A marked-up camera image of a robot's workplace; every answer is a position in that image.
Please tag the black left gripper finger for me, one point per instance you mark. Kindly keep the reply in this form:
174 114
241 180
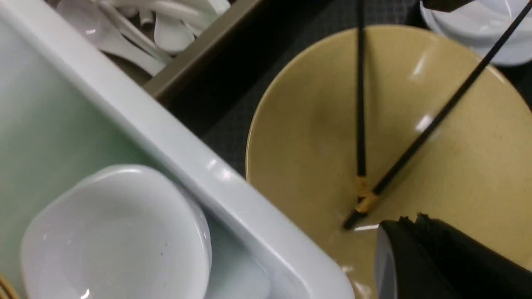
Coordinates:
430 259

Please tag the black chopstick gold band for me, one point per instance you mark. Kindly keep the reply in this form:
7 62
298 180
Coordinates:
370 200
361 140

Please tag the tan noodle bowl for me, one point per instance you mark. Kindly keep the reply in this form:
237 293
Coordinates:
470 167

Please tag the white square side dish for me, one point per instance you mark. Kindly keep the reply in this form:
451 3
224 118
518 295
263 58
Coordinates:
480 23

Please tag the top white stacked dish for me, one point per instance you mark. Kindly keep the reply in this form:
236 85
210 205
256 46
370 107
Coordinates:
125 232

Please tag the brown plastic spoon bin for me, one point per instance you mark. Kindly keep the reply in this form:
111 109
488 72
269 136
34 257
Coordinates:
196 56

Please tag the pile of white spoons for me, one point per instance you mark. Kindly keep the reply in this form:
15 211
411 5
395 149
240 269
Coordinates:
147 33

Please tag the large white plastic tub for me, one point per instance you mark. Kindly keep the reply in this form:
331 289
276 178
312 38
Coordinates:
67 112

